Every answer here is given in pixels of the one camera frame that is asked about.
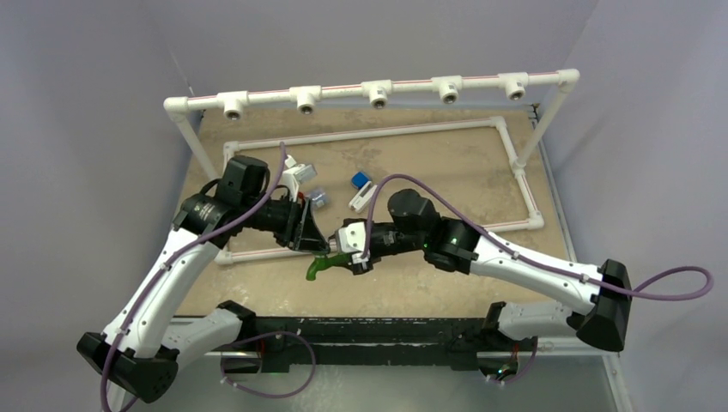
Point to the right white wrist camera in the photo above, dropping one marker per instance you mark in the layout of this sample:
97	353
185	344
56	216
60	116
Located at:
350	240

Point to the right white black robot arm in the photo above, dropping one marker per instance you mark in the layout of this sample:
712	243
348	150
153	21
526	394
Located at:
586	299

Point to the aluminium table frame rail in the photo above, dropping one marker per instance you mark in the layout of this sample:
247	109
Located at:
569	344

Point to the white pvc pipe frame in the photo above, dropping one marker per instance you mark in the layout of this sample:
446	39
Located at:
377	93

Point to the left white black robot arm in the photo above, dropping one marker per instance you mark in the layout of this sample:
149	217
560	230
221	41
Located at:
138	351

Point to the white faucet with blue handle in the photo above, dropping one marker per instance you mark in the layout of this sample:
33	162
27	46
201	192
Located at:
365	188

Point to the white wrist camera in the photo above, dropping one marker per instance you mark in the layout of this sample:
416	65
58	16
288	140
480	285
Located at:
295	174
350	240

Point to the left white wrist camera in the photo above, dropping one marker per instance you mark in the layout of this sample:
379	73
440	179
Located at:
295	174

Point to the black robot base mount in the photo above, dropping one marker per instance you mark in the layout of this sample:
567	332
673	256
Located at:
479	365

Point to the green water faucet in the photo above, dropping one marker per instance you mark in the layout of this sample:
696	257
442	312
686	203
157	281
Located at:
324	262

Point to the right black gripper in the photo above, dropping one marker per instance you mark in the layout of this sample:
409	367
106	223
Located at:
373	256

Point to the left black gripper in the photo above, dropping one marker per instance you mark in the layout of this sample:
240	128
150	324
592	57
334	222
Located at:
300	231

